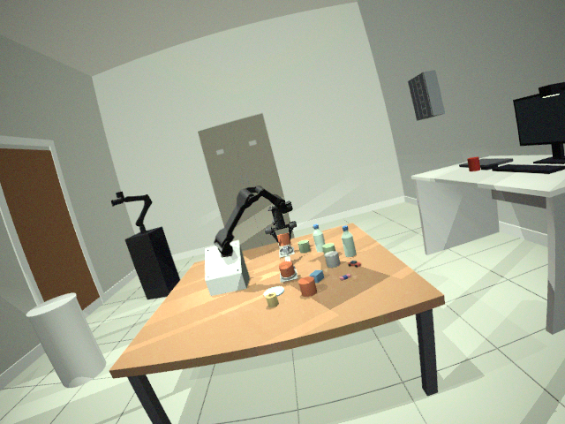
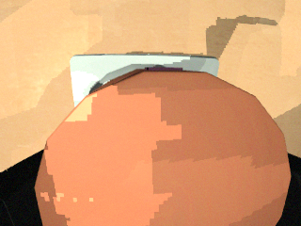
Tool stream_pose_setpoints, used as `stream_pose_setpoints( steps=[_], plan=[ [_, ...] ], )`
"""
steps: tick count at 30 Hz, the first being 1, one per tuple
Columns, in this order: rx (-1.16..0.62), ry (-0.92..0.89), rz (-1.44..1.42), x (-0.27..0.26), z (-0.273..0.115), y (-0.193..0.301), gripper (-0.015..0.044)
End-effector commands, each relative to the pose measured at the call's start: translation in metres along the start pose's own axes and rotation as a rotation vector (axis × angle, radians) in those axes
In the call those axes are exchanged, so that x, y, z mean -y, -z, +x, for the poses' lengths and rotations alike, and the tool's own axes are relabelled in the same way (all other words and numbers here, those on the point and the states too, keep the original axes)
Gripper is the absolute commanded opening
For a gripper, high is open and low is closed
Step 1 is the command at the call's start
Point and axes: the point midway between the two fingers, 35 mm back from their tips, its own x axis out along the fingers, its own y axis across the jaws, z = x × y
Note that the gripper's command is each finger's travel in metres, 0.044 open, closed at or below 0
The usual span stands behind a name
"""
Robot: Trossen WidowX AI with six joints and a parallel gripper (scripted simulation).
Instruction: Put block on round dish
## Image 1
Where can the orange cylinder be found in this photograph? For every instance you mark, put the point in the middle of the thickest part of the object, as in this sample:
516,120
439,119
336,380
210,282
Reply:
307,286
286,268
283,239

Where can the green cylinder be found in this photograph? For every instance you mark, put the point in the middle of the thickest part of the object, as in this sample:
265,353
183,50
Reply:
328,248
304,246

